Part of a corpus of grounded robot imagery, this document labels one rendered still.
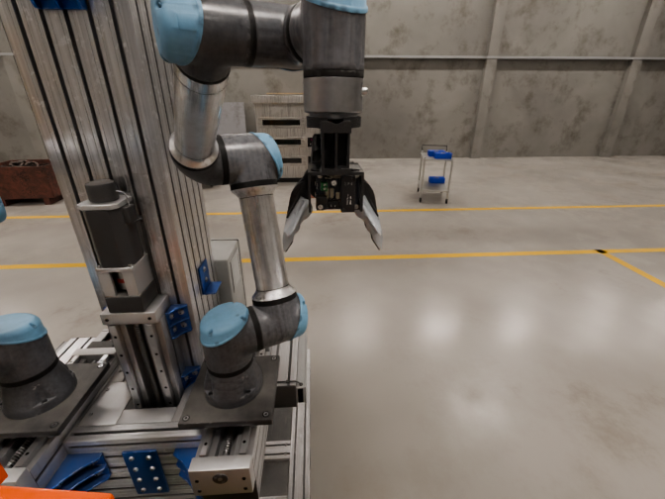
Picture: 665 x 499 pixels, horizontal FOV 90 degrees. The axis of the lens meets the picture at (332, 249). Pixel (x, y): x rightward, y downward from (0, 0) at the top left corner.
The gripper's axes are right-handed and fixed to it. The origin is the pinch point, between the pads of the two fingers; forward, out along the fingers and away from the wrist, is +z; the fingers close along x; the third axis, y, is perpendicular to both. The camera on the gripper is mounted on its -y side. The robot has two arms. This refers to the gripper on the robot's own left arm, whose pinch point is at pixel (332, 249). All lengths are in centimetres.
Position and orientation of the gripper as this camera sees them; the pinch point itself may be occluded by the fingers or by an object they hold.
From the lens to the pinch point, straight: 53.4
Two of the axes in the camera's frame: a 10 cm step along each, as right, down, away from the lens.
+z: 0.0, 9.1, 4.2
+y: 0.6, 4.2, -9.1
